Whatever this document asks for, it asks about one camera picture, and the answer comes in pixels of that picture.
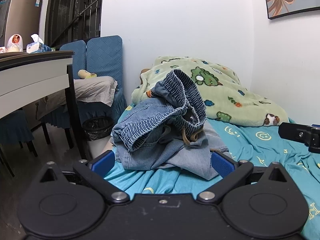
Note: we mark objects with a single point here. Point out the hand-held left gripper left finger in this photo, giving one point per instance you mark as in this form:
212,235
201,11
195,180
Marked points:
102,162

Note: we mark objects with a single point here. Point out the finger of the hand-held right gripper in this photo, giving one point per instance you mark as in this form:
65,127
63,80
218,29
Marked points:
292,131

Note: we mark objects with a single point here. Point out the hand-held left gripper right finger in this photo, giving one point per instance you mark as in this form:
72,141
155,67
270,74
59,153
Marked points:
222,166

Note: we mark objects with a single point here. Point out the blue denim jeans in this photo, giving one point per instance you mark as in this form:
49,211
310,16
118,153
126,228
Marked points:
150,130

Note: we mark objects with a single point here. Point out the black-lined trash bin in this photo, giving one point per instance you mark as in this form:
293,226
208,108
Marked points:
97,128

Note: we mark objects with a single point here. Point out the teal printed bed sheet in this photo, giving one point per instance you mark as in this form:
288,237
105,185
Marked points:
250,145

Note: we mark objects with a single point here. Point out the green printed fleece blanket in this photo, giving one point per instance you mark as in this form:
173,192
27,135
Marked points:
237,92

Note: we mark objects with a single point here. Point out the beige cloth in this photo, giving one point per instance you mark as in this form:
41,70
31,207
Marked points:
92,90

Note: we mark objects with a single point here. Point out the yellow toy on chair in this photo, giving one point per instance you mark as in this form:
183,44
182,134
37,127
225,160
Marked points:
86,74

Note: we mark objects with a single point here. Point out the blue covered chair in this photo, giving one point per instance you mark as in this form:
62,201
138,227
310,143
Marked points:
12,127
105,55
75,55

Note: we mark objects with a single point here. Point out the grey and white table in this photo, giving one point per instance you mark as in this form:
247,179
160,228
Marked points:
30,72

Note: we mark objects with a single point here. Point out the blue tissue pack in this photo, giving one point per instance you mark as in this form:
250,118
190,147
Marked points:
37,47

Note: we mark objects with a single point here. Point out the white egg-shaped gadget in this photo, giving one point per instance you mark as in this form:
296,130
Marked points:
15,42

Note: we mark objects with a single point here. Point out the dark window grille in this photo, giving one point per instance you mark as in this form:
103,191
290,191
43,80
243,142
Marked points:
75,10

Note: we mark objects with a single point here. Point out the silver fridge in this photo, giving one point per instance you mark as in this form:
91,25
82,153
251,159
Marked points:
22,17

